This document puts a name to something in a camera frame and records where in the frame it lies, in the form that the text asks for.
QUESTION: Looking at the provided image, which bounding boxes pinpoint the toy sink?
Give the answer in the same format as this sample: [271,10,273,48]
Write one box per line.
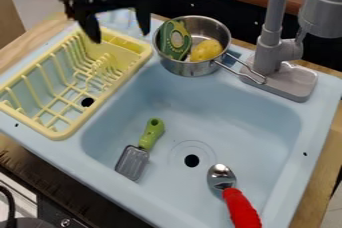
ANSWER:
[0,11,342,228]

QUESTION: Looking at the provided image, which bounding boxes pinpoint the tap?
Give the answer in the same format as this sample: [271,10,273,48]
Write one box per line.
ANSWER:
[239,0,342,104]

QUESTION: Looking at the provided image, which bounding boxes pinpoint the green toy avocado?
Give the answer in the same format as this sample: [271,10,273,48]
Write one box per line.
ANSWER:
[157,19,194,62]

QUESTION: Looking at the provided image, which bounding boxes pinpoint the yellow toy potato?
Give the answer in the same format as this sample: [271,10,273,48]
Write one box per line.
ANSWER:
[188,37,225,63]

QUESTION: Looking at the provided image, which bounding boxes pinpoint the silver pot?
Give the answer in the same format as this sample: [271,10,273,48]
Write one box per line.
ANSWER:
[150,15,269,86]

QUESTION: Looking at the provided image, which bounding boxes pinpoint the dish rack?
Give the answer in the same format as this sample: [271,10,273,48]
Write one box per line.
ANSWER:
[0,26,155,141]

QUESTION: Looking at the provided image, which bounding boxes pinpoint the green handled spatula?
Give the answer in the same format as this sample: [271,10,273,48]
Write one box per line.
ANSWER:
[113,117,167,183]

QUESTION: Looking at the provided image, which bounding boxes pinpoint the red handled spoon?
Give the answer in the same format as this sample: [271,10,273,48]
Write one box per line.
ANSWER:
[205,163,265,228]

